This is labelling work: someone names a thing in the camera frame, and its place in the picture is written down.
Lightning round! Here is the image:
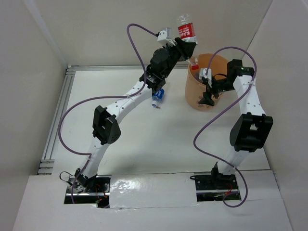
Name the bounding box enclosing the white taped cover sheet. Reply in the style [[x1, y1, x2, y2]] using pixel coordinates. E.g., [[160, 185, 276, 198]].
[[109, 173, 198, 208]]

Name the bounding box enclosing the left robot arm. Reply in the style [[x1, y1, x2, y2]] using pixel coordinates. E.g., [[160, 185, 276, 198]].
[[75, 38, 197, 192]]

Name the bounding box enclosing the red label clear bottle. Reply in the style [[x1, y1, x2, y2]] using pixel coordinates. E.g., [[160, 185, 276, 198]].
[[177, 14, 199, 70]]

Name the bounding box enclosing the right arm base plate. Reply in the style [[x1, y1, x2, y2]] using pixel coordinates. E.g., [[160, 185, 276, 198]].
[[190, 173, 241, 202]]

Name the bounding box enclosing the orange plastic bin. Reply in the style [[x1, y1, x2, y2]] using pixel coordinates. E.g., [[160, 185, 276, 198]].
[[185, 53, 228, 111]]

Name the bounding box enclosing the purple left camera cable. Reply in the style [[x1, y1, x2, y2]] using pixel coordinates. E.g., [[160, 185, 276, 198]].
[[57, 23, 161, 205]]

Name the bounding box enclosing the aluminium table edge rail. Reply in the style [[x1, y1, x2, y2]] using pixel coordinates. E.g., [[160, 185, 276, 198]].
[[38, 64, 196, 175]]

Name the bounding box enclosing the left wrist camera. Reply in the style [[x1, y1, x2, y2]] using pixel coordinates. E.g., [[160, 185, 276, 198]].
[[157, 27, 175, 47]]

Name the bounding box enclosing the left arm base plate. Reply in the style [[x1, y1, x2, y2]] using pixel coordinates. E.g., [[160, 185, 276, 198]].
[[64, 176, 111, 208]]

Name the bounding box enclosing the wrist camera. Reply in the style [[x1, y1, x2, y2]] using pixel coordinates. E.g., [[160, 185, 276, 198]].
[[198, 68, 212, 88], [157, 27, 175, 47]]

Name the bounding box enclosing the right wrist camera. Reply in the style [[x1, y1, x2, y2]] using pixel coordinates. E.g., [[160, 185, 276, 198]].
[[198, 68, 212, 88]]

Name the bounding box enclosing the blue label bottle white neck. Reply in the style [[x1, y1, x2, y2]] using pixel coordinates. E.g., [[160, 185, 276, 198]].
[[152, 89, 165, 107]]

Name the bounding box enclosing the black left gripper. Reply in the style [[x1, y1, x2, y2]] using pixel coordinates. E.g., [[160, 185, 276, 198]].
[[162, 37, 196, 79]]

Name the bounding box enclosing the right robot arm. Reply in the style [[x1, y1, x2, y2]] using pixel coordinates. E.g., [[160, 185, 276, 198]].
[[199, 59, 273, 189]]

